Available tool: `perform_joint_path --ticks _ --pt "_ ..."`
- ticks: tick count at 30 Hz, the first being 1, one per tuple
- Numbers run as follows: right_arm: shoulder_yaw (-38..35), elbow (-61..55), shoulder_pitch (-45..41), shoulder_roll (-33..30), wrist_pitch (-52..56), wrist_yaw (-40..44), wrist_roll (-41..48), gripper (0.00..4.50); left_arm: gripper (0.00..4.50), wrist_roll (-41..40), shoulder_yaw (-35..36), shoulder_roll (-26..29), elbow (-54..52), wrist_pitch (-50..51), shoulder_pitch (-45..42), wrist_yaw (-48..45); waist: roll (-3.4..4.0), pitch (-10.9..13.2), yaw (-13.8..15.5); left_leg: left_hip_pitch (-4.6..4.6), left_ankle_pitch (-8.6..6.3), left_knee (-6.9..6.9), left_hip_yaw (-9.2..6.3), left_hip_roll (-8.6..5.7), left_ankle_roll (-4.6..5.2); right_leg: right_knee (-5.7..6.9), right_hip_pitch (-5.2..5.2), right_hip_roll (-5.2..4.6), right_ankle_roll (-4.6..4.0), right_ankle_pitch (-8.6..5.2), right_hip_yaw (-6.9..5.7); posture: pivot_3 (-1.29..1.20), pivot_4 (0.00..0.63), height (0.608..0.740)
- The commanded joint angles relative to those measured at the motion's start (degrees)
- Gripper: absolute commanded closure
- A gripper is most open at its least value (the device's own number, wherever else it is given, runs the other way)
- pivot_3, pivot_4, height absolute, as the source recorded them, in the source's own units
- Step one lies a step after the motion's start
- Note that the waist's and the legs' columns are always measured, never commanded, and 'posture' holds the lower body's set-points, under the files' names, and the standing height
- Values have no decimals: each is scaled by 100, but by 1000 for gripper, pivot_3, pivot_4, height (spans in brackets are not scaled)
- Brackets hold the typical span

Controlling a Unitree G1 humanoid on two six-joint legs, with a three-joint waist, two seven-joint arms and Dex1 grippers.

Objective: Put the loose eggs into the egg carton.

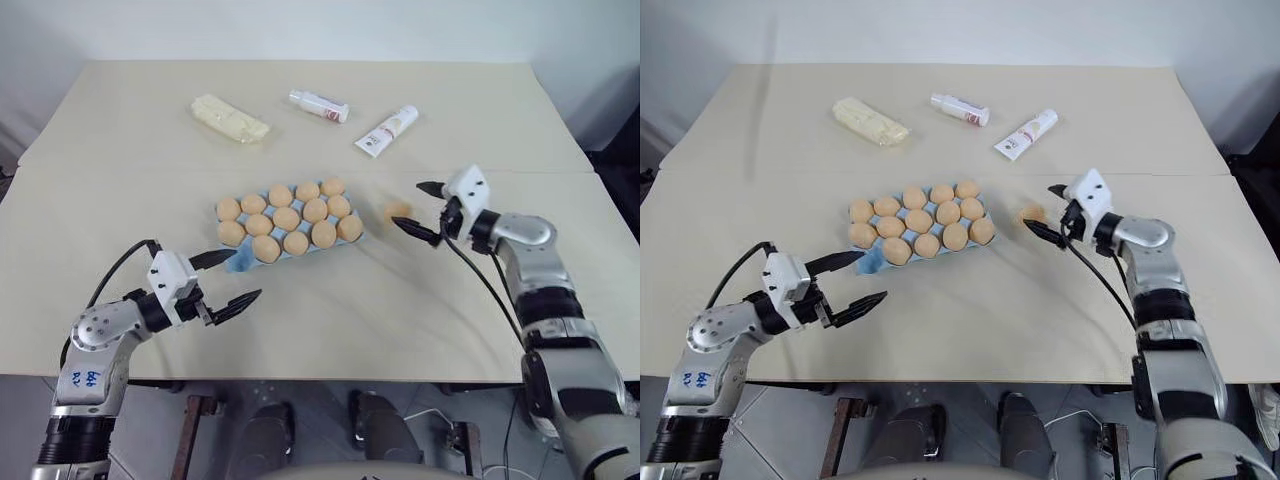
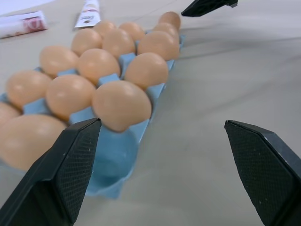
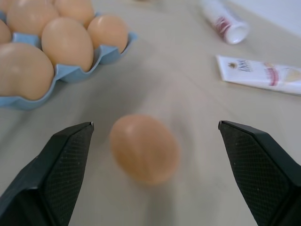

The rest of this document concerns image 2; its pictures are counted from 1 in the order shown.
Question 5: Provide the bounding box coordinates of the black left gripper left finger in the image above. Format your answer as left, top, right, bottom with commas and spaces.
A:
0, 118, 102, 226

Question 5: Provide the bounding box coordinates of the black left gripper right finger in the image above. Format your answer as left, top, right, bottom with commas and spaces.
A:
224, 120, 301, 226

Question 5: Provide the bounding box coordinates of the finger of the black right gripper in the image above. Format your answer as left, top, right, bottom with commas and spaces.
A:
181, 0, 238, 17

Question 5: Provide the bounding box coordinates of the brown egg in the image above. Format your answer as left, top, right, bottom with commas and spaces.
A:
5, 70, 53, 111
39, 45, 79, 78
124, 52, 169, 90
77, 48, 121, 86
46, 74, 96, 121
91, 81, 153, 132
137, 31, 180, 61
102, 28, 136, 60
71, 28, 103, 57
0, 102, 21, 126
158, 11, 182, 29
93, 19, 117, 36
0, 114, 68, 172
152, 22, 180, 40
118, 21, 145, 42

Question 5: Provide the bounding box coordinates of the blue egg tray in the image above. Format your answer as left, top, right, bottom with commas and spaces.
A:
0, 29, 187, 200

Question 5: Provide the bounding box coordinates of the white tube with label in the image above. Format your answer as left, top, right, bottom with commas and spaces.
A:
73, 0, 102, 29

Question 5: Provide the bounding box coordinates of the red and white box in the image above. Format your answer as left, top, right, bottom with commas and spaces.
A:
0, 10, 49, 40

